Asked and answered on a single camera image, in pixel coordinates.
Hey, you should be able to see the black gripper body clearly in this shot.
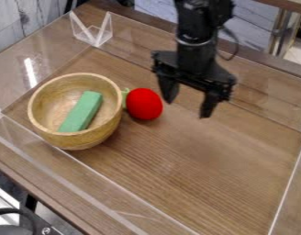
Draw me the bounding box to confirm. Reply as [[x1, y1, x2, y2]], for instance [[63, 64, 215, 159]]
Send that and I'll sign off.
[[152, 50, 236, 101]]

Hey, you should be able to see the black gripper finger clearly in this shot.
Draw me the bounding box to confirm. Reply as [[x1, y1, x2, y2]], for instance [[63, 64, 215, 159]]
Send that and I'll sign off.
[[200, 91, 220, 118], [159, 75, 180, 104]]

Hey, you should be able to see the red fruit with green stem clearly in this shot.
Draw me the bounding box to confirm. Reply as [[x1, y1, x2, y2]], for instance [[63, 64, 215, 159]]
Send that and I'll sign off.
[[123, 88, 163, 120]]

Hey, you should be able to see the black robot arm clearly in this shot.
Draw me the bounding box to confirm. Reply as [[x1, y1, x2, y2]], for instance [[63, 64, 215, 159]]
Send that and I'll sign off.
[[152, 0, 238, 118]]

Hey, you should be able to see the green rectangular block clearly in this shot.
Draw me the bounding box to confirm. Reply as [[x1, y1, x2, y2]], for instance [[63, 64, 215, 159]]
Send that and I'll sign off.
[[57, 91, 103, 132]]

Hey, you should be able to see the wooden bowl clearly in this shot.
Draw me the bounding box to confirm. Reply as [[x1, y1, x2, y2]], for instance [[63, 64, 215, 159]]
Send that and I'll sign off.
[[27, 73, 124, 151]]

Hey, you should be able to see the black equipment base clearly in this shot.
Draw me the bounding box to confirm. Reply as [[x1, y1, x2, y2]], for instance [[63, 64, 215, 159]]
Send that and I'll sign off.
[[0, 196, 64, 235]]

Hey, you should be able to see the black cable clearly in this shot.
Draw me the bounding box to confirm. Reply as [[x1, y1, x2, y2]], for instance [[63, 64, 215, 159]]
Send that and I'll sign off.
[[216, 26, 242, 62]]

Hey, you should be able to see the metal table leg frame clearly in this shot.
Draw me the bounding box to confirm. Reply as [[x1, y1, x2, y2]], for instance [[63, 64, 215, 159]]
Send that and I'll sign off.
[[268, 9, 301, 58]]

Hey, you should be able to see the clear acrylic tray wall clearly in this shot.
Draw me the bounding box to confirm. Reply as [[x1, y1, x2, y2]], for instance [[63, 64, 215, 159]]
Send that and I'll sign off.
[[0, 105, 301, 235]]

